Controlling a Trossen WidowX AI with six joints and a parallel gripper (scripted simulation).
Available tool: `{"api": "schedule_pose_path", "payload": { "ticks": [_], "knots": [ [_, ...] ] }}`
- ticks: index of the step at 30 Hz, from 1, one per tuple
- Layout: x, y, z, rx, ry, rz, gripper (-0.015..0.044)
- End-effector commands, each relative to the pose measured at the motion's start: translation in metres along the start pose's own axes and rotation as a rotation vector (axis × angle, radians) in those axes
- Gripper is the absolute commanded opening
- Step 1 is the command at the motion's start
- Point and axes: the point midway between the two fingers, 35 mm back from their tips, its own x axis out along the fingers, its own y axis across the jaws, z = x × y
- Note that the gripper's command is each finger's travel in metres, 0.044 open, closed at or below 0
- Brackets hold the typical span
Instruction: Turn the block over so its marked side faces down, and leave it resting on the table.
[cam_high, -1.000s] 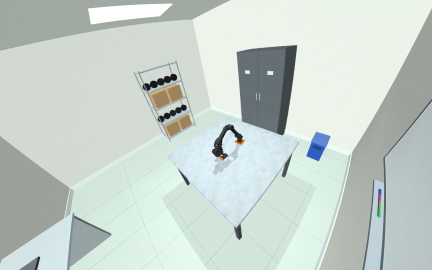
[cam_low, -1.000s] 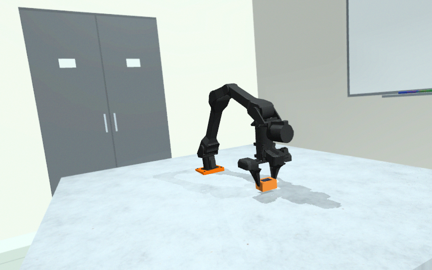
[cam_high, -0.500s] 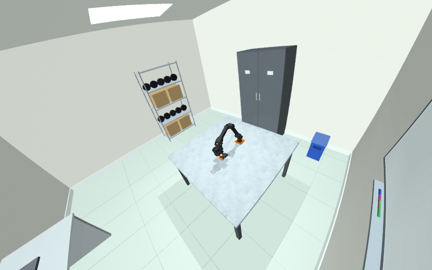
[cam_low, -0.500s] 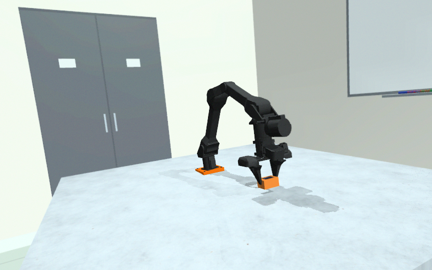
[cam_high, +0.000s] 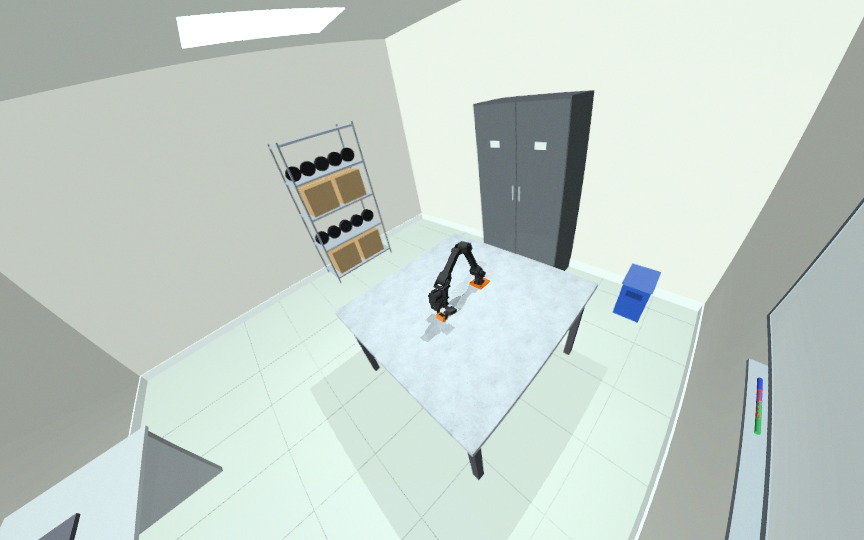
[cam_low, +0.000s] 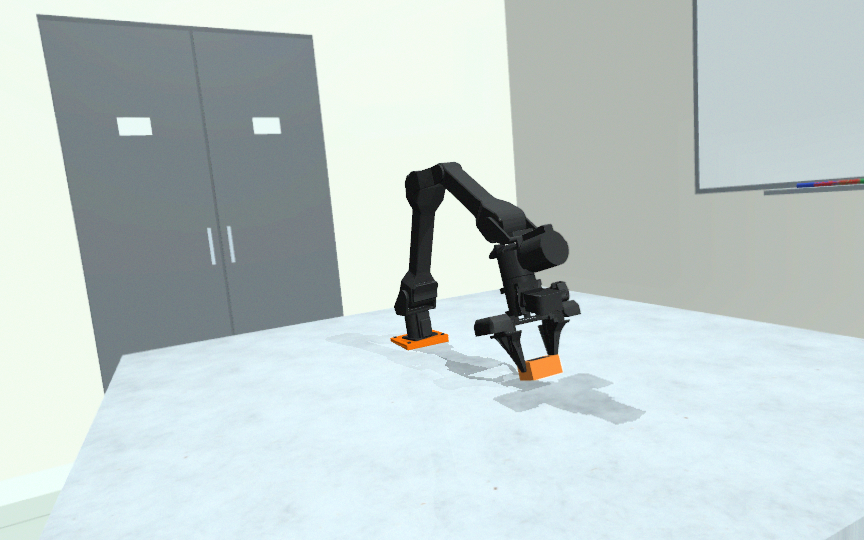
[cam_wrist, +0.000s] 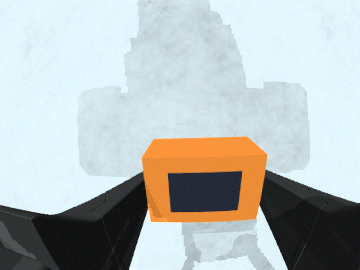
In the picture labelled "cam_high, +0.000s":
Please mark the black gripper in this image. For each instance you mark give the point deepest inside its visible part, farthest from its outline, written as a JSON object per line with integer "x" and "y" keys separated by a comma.
{"x": 449, "y": 310}

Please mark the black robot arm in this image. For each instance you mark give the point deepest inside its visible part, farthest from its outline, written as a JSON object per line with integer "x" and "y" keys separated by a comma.
{"x": 444, "y": 277}

